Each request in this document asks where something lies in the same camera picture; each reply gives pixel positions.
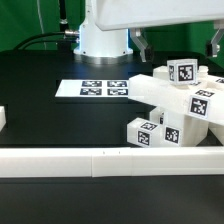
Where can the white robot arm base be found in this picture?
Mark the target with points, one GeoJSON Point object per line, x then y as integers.
{"type": "Point", "coordinates": [101, 47]}

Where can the white chair back frame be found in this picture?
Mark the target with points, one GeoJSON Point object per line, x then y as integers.
{"type": "Point", "coordinates": [203, 100]}

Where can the white tagged cube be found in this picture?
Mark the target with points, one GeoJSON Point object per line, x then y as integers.
{"type": "Point", "coordinates": [182, 71]}

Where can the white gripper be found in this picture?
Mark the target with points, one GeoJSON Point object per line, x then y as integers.
{"type": "Point", "coordinates": [136, 14]}

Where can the white U-shaped fence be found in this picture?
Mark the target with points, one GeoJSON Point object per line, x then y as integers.
{"type": "Point", "coordinates": [109, 162]}

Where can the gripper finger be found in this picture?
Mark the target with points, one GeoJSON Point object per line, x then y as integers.
{"type": "Point", "coordinates": [212, 46]}

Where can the white chair seat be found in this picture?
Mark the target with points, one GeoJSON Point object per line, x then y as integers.
{"type": "Point", "coordinates": [179, 130]}

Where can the white tag plate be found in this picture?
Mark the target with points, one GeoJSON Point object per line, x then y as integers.
{"type": "Point", "coordinates": [92, 88]}

